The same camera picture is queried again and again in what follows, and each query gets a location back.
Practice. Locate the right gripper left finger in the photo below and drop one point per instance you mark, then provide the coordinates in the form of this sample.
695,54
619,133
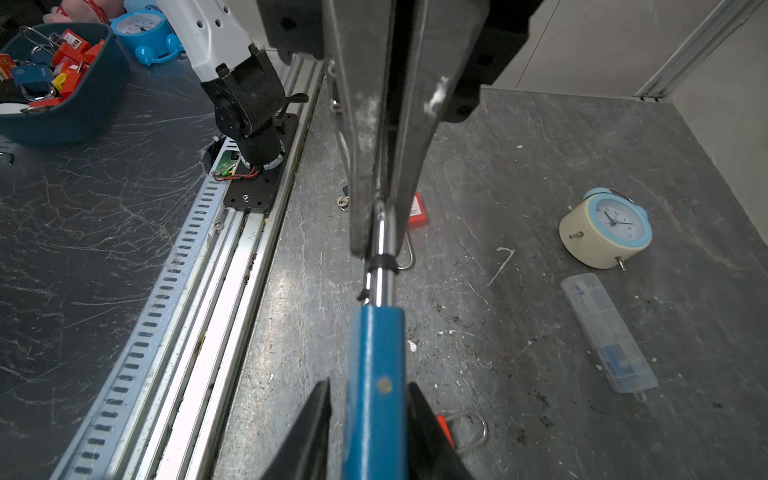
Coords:
304,452

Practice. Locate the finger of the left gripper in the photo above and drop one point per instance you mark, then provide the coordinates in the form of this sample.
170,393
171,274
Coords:
357,37
441,36

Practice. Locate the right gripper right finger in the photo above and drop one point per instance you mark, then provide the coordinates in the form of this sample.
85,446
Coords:
429,454

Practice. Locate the blue padlock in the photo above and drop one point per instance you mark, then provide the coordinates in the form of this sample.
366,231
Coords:
375,428

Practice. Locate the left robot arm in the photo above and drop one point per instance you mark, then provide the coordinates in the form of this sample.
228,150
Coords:
394,66

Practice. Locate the silver hex key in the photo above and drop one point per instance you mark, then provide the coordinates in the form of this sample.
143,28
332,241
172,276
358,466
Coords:
509,252

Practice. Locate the red padlock long shackle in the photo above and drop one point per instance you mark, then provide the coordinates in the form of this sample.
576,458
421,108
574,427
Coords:
417,218

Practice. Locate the blue alarm clock background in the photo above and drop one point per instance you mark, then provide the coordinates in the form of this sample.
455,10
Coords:
148,35

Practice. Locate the teal storage bin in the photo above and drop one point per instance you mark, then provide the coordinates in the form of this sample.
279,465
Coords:
60,82

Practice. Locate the aluminium rail front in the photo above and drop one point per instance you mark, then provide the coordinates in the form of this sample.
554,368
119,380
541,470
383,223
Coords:
161,410

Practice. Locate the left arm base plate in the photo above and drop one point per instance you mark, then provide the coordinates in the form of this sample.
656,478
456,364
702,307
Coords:
256,194

